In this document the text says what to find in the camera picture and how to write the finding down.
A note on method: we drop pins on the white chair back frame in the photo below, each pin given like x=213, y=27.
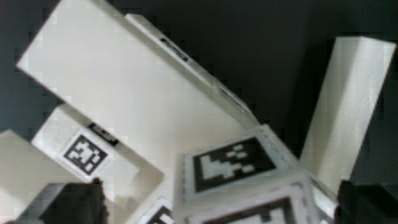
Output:
x=157, y=103

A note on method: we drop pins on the white U-shaped fence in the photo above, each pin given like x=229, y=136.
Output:
x=350, y=89

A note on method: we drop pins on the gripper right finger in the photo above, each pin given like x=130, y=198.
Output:
x=366, y=204

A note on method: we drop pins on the white chair leg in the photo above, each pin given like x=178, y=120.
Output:
x=96, y=157

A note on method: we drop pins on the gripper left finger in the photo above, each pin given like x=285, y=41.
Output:
x=68, y=204

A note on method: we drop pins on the small white marker cube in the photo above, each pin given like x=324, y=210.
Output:
x=245, y=186

